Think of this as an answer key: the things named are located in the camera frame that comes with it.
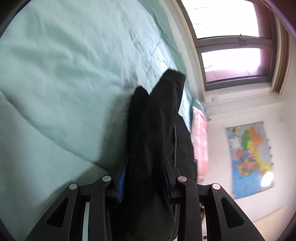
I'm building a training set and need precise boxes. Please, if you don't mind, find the black hooded jacket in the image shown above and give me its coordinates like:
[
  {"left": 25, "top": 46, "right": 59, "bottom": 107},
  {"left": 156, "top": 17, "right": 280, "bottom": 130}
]
[{"left": 110, "top": 69, "right": 197, "bottom": 240}]

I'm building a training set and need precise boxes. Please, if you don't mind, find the pink patterned pillow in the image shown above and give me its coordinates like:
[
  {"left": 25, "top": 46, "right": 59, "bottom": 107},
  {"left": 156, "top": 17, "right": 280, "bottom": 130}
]
[{"left": 192, "top": 107, "right": 209, "bottom": 183}]

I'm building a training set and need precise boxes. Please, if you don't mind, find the teal quilted bed cover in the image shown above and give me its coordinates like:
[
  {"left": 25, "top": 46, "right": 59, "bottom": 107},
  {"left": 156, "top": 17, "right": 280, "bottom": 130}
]
[{"left": 1, "top": 1, "right": 187, "bottom": 240}]

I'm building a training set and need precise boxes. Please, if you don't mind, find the dark framed window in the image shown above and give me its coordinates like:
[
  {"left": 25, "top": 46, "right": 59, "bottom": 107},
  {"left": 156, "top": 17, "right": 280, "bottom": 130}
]
[{"left": 177, "top": 1, "right": 277, "bottom": 91}]

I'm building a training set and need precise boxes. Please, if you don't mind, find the colourful wall map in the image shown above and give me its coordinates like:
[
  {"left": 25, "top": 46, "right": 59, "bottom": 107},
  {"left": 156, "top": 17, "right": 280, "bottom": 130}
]
[{"left": 225, "top": 121, "right": 274, "bottom": 199}]

